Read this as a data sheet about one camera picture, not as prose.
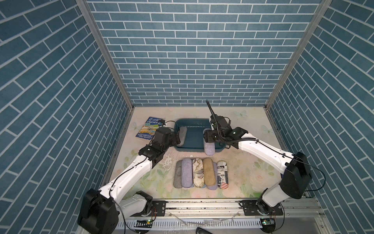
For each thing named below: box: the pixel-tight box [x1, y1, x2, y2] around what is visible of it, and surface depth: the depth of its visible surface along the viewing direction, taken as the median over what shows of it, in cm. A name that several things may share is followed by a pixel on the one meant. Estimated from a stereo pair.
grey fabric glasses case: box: [177, 126, 188, 147], surface depth 103 cm
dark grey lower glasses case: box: [173, 159, 184, 189], surface depth 84 cm
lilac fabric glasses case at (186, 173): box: [181, 157, 193, 189], surface depth 81 cm
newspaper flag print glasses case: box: [216, 160, 229, 190], surface depth 84 cm
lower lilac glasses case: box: [206, 161, 218, 191], surface depth 81 cm
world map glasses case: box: [192, 157, 205, 188], surface depth 81 cm
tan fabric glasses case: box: [203, 157, 216, 186], surface depth 82 cm
